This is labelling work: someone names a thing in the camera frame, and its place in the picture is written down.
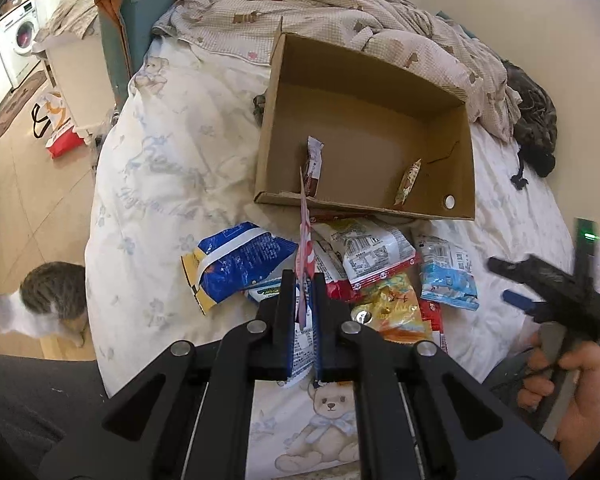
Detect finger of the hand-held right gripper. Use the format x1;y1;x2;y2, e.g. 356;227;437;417
501;288;548;318
487;255;556;292

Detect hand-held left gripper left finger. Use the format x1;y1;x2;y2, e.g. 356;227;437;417
30;269;301;480

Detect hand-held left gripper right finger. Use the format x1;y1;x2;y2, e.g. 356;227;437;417
311;272;569;480

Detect green white snack packet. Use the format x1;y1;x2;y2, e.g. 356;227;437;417
245;280;286;303

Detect red striped snack packet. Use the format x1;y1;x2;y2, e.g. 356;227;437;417
287;167;321;388

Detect light blue snack packet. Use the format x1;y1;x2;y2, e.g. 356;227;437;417
414;232;480;311

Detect yellow orange snack bag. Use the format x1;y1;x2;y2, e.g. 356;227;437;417
352;272;433;343

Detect blue yellow chip bag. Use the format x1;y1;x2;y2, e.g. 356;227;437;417
181;221;299;316

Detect red white snack bag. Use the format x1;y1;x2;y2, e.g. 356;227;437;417
312;215;418;288

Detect tan small snack packet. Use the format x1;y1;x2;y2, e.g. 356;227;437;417
393;158;423;206

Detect brown white snack bar packet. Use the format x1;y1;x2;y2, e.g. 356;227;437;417
302;136;325;198

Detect cardboard box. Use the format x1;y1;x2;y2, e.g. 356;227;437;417
253;16;477;221

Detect person's right hand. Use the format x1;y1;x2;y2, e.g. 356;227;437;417
516;332;600;461

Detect dark grey cloth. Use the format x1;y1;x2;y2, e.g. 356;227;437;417
500;57;558;191

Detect tabby white cat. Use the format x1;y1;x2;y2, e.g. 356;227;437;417
0;261;88;348

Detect person's dark trousers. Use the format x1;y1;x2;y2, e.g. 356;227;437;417
0;352;116;480

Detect red white shopping bag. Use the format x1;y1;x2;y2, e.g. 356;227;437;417
32;91;88;160

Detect checked bear print blanket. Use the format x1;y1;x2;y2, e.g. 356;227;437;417
152;0;523;143

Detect brown floor rug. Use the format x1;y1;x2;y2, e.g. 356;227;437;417
0;70;48;141

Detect pile of pale cloth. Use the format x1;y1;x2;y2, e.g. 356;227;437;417
35;0;103;43

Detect white washing machine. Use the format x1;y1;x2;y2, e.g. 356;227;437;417
0;0;42;88

